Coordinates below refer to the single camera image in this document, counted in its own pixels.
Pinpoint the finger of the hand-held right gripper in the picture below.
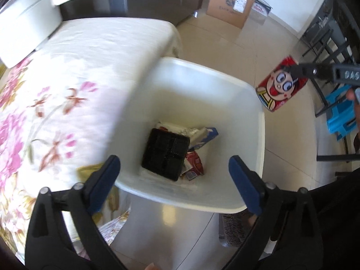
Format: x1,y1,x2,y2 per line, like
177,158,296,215
283,63,334,81

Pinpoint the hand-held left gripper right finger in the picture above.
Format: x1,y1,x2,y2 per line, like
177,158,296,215
222,155,324,270

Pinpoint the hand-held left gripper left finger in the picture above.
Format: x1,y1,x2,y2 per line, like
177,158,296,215
25,155,127,270

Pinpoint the red cartoon face packet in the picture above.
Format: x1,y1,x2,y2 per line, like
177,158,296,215
255,56,308,113

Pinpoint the red pink snack packet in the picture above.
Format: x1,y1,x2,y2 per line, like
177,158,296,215
180,150,204,181

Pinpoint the blue and white packet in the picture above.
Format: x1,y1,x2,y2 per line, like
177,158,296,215
191,126,219,151

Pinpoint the black plastic tray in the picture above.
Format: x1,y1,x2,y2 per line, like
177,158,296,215
141,128,191,182

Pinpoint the white printed snack packet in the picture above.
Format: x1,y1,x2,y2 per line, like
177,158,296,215
156,121,207,144

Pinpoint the white trash bin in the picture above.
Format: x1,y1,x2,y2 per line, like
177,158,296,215
108,57,266,270

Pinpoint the person's right hand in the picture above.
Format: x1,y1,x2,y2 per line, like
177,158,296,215
346,88,360,131

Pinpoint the black metal chair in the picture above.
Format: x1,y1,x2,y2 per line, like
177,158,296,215
302,0,360,164

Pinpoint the blue plastic stool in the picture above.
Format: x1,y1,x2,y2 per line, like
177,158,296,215
326,86,360,141

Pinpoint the grey floor mat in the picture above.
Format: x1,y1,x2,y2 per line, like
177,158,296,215
218,209,255,248

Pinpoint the white bag with red print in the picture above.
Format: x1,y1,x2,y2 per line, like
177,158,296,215
252,0,272,18

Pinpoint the person's dark clothing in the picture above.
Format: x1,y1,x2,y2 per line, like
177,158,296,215
308,168,360,270

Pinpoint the labelled cardboard box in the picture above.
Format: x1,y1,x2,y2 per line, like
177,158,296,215
206,0,255,29

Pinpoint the floral tablecloth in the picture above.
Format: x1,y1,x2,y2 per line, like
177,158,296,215
0,17,183,262

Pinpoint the white pot with handle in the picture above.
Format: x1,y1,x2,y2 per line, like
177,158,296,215
0,0,134,69

